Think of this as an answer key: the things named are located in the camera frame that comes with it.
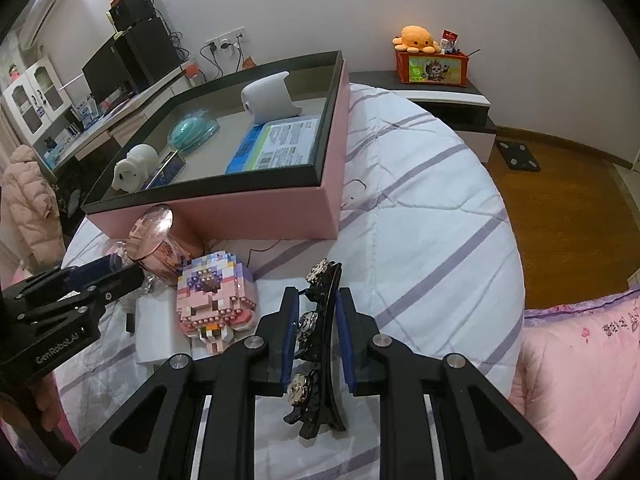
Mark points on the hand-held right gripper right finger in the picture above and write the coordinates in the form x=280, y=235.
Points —
x=345, y=340

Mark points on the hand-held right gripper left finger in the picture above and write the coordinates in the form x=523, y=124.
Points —
x=291, y=340

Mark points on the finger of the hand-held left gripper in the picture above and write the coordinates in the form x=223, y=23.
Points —
x=90, y=271
x=100, y=294

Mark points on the black hair clip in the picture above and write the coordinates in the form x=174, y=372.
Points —
x=322, y=305

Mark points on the white charger block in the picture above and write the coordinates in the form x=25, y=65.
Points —
x=155, y=332

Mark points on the pink glass jar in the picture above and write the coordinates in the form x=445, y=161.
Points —
x=160, y=250

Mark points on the pink building block toy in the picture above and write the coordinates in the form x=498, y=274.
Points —
x=215, y=295

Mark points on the pink storage box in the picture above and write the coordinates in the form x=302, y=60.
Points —
x=250, y=210

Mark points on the teal round sponge pack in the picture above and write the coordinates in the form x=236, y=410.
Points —
x=192, y=132

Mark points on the labelled plastic packet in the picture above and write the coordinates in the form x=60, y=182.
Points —
x=280, y=142

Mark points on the white curved holder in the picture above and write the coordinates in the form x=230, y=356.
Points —
x=267, y=97

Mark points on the person's left hand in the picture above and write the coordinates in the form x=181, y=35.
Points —
x=46, y=402

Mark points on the pink down jacket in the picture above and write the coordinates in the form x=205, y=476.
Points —
x=25, y=200

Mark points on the striped white bed sheet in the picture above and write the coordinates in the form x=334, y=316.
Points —
x=425, y=260

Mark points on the white desk with drawers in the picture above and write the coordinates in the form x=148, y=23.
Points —
x=120, y=120

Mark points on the blue white packet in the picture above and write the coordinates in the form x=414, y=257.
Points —
x=87, y=110

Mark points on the white glass door cabinet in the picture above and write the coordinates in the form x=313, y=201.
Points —
x=30, y=90

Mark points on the black computer monitor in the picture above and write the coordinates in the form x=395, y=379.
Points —
x=107, y=72

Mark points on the small pink doll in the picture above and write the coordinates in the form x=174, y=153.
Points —
x=15, y=72

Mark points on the grey bottle with red cap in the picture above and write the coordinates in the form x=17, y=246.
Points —
x=191, y=74

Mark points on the black computer tower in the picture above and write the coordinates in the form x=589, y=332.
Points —
x=150, y=50

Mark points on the pink quilt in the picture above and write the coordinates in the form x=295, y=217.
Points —
x=575, y=370

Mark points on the black floor scale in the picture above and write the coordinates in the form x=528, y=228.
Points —
x=517, y=156

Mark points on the orange snack bag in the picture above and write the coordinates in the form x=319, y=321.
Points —
x=249, y=64

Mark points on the dark top low cabinet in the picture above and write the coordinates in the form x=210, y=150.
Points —
x=370, y=79

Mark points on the black speaker box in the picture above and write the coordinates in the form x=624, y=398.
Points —
x=132, y=10

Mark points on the white air conditioner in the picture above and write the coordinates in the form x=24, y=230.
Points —
x=42, y=10

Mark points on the orange printed storage box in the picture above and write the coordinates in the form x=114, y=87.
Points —
x=432, y=67

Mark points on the orange octopus plush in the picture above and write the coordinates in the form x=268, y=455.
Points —
x=417, y=37

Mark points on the small red white carton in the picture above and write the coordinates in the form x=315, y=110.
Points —
x=449, y=40

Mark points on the white wall power outlet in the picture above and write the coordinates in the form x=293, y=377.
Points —
x=225, y=39

